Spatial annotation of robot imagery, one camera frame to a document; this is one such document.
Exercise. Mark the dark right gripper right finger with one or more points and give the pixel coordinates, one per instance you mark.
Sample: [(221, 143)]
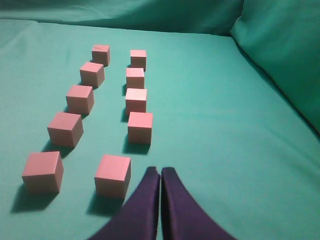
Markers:
[(181, 216)]

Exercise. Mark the pink cube moved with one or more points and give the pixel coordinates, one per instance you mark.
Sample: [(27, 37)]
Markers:
[(92, 74), (43, 172), (80, 99), (113, 176), (135, 100), (65, 129), (139, 128), (135, 78)]

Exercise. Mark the pink cube far left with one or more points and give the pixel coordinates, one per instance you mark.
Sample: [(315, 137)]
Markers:
[(138, 58)]

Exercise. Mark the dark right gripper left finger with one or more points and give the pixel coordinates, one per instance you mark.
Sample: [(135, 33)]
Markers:
[(138, 218)]

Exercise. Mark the pink cube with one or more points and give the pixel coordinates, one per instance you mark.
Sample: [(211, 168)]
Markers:
[(138, 58), (101, 54)]

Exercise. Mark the green cloth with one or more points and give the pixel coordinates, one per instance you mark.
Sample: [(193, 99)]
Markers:
[(239, 145)]

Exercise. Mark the pink cube far right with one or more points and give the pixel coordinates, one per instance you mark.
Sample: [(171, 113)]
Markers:
[(101, 54)]

